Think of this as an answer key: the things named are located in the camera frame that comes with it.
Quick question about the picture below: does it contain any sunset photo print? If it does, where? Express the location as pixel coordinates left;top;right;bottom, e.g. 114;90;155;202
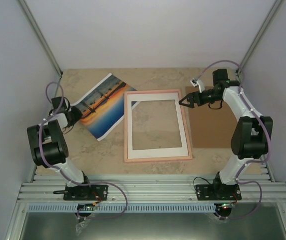
72;73;136;141

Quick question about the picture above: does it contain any brown cardboard backing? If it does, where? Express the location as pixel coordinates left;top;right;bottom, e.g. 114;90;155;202
185;85;238;149

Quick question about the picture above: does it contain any white mat board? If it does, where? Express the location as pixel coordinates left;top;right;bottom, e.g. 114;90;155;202
124;89;193;163

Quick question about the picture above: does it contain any pink picture frame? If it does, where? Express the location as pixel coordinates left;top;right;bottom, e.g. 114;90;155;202
132;100;182;150

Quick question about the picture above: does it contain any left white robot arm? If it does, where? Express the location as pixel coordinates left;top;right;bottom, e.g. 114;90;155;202
26;97;92;200

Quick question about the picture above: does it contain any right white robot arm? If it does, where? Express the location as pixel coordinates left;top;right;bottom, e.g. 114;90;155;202
179;69;273;201

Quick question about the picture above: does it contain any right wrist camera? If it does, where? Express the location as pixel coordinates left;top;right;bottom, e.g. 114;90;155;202
190;78;205;93

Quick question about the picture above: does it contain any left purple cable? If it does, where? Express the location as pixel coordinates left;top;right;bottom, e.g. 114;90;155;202
39;81;128;221

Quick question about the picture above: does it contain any purple cable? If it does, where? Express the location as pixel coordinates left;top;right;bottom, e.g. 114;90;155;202
39;81;128;221
195;59;273;221

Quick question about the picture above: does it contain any right corner aluminium post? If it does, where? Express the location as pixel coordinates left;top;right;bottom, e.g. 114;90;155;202
236;0;285;74

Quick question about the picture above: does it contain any corner aluminium post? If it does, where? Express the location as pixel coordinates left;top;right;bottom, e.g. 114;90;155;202
16;0;63;77
236;0;285;74

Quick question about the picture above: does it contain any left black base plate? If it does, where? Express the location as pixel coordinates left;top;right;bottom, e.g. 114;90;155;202
63;184;108;202

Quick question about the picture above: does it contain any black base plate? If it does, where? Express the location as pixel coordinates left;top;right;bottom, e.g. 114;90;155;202
194;184;242;201
63;184;108;202

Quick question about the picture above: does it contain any aluminium rail base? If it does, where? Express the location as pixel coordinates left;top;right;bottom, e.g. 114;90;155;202
17;174;286;203

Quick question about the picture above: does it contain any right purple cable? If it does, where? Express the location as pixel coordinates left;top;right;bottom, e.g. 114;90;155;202
195;59;273;221

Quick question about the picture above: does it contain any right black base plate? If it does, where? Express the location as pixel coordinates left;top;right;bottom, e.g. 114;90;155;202
194;184;242;201

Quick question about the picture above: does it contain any left corner aluminium post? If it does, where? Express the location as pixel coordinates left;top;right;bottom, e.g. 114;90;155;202
16;0;63;77

